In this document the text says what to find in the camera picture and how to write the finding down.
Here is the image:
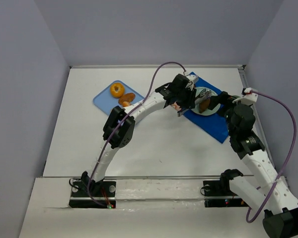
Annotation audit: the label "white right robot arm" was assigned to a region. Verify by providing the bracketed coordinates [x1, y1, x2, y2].
[201, 88, 298, 238]

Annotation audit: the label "metal kitchen tongs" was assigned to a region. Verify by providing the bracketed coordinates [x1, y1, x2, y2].
[187, 80, 212, 105]

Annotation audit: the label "orange bread roll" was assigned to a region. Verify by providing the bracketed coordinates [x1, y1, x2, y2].
[122, 101, 131, 107]

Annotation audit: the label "dark brown croissant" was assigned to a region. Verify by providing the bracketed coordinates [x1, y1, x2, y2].
[199, 98, 211, 113]

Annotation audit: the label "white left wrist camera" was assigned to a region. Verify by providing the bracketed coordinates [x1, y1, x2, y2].
[185, 74, 199, 87]

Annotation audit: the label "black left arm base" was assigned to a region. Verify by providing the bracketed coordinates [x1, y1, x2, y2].
[69, 178, 116, 209]

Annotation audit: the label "pale green flower plate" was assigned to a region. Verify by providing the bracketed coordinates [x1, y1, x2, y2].
[190, 86, 222, 117]

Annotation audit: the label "blue cartoon placemat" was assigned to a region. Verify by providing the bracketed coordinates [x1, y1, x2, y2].
[163, 71, 232, 144]

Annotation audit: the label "orange brown flat bread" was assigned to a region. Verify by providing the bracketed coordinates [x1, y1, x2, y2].
[118, 93, 136, 105]

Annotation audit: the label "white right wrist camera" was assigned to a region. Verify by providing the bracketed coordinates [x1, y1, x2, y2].
[233, 87, 258, 106]

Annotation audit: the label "light blue tray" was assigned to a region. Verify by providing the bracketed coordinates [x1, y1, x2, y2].
[93, 80, 144, 115]

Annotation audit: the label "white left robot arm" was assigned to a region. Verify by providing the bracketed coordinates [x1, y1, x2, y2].
[81, 74, 198, 193]

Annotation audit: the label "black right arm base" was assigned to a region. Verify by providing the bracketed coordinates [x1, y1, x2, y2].
[200, 180, 248, 208]

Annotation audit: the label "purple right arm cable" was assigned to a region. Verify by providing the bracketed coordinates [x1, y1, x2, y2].
[245, 90, 298, 224]

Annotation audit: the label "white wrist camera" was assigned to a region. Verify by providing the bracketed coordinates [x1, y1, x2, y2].
[233, 87, 258, 106]
[185, 74, 199, 87]

